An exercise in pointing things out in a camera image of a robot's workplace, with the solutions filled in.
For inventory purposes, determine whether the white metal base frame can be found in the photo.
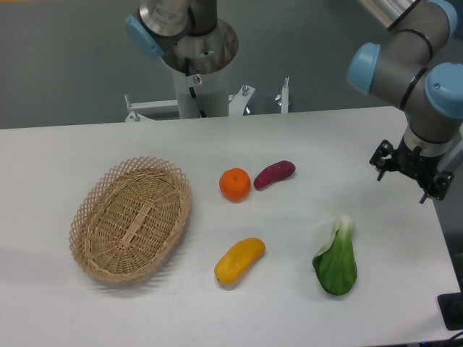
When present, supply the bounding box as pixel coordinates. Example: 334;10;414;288
124;77;292;122

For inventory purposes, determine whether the green bok choy vegetable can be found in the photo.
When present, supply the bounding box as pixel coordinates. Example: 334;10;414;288
312;215;357;296

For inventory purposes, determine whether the black device at table edge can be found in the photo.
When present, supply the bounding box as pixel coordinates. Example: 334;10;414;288
437;292;462;331

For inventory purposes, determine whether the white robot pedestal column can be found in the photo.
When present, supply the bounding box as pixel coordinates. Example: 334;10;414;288
162;20;239;119

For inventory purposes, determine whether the orange tangerine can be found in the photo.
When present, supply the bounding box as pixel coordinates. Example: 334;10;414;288
218;167;251;202

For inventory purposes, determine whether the yellow mango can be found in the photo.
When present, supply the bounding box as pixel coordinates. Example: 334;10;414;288
214;237;266;286

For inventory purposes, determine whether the black cable on pedestal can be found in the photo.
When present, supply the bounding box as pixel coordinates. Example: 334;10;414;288
183;57;208;119

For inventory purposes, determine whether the woven wicker oval basket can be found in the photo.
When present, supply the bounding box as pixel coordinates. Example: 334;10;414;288
69;157;192;283

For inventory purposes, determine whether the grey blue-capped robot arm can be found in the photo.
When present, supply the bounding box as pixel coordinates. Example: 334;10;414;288
125;1;462;200

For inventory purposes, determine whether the purple sweet potato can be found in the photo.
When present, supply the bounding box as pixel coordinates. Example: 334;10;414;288
253;160;296;190

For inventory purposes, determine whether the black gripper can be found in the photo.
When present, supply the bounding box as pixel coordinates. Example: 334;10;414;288
369;136;454;203

